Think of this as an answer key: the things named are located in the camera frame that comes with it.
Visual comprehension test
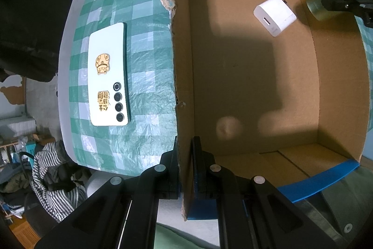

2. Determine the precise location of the black chair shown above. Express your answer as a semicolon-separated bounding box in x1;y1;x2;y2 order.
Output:
0;0;88;83

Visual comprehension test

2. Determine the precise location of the white smartphone with gold stickers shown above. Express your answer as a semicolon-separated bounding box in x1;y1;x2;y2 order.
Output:
88;22;131;127

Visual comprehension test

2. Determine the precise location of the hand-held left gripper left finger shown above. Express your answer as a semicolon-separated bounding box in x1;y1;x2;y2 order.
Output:
35;135;181;249

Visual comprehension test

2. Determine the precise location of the striped grey white cloth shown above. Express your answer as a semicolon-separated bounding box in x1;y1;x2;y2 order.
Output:
31;142;88;223

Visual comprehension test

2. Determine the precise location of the cardboard box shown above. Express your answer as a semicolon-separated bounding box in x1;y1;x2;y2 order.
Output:
169;0;368;222

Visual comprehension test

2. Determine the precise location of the white square wall charger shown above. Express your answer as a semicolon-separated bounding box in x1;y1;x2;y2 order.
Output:
253;0;297;38

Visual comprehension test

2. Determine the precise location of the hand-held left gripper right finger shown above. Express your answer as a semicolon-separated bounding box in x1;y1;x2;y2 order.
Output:
191;136;344;249

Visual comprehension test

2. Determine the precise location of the green checkered tablecloth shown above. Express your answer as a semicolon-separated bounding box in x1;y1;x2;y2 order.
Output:
68;0;373;179

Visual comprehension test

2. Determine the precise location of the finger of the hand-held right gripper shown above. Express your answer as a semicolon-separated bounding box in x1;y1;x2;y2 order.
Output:
321;0;373;28

